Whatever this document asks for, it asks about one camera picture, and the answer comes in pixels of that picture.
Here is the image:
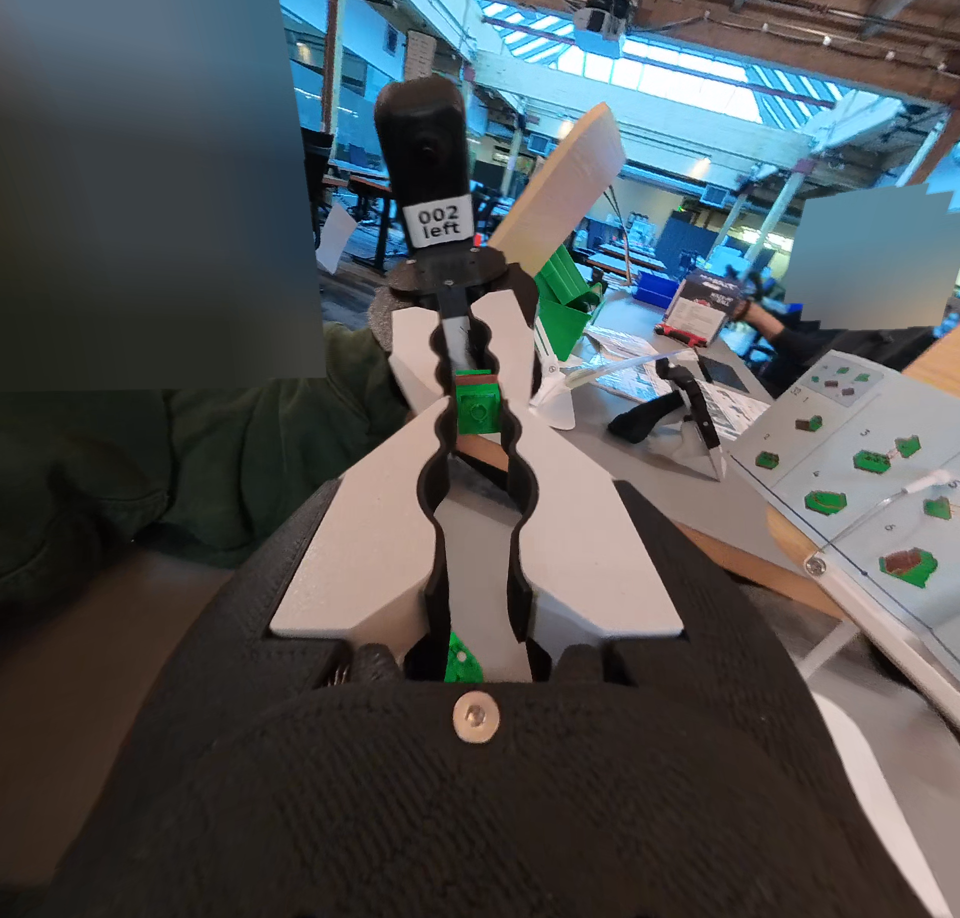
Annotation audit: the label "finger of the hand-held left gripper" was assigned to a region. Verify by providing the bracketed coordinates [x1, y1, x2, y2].
[468, 288, 538, 403]
[390, 305, 459, 419]

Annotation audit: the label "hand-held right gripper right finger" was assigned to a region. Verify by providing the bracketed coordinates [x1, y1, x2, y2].
[498, 396, 686, 682]

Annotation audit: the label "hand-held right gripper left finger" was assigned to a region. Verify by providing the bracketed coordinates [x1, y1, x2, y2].
[268, 396, 460, 680]

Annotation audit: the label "green lego brick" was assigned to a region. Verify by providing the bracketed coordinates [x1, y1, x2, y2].
[454, 382, 502, 436]

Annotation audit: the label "person's left forearm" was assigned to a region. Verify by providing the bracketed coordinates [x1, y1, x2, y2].
[322, 321, 410, 439]

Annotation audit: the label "green lego baseplate model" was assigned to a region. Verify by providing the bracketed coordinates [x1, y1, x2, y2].
[442, 629, 486, 684]

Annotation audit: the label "lego instruction booklet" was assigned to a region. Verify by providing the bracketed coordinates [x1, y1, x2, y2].
[731, 351, 960, 660]

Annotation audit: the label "green plastic bin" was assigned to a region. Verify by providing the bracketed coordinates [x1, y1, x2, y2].
[536, 246, 603, 360]

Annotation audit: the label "dark office desk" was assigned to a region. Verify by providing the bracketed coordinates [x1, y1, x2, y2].
[322, 171, 395, 274]

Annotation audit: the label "clear plastic bags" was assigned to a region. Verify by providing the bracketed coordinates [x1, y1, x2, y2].
[581, 324, 774, 439]

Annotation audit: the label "black office chair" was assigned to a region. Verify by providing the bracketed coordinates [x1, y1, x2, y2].
[302, 129, 335, 253]

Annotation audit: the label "white paper sheet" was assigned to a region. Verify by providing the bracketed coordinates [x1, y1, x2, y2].
[315, 201, 360, 275]

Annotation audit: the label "wooden book stand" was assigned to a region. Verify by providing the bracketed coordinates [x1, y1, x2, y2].
[487, 102, 627, 281]
[765, 344, 960, 727]

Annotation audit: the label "blue storage bin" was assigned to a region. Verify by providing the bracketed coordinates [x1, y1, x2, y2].
[636, 271, 687, 308]

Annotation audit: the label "black product box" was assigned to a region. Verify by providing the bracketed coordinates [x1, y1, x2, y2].
[663, 271, 740, 346]

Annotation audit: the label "black tablet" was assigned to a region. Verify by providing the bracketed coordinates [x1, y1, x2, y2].
[697, 355, 751, 395]

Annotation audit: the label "ceiling projector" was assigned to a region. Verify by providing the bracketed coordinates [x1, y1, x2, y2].
[573, 0, 633, 40]

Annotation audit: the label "person's green jacket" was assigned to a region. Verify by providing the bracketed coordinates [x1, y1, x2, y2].
[0, 389, 354, 611]

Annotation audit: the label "skylight window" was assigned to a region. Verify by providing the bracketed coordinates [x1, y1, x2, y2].
[480, 0, 856, 127]

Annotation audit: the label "white stand bracket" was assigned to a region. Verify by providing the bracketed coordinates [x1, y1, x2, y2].
[528, 321, 579, 431]

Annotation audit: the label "white wall notice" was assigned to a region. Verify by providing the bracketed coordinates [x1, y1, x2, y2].
[405, 30, 440, 82]

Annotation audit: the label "wire page holder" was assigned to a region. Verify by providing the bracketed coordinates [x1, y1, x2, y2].
[562, 349, 695, 391]
[806, 470, 957, 575]

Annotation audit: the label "black handled tool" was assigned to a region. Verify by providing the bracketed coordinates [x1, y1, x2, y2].
[607, 357, 730, 481]

